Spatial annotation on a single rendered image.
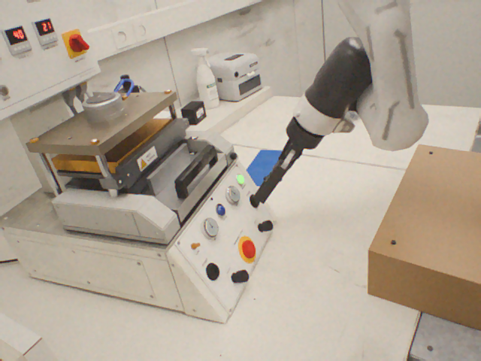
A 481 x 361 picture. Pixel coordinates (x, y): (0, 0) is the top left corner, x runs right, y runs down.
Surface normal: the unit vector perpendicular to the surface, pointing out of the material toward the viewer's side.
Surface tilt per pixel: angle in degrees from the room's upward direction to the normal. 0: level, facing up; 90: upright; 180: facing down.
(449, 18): 90
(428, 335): 0
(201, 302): 90
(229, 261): 65
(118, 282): 90
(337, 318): 0
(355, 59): 81
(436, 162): 4
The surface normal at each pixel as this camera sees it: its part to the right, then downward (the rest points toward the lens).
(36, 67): 0.92, 0.06
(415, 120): 0.29, 0.43
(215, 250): 0.77, -0.31
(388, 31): 0.00, 0.57
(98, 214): -0.36, 0.52
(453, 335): -0.16, -0.85
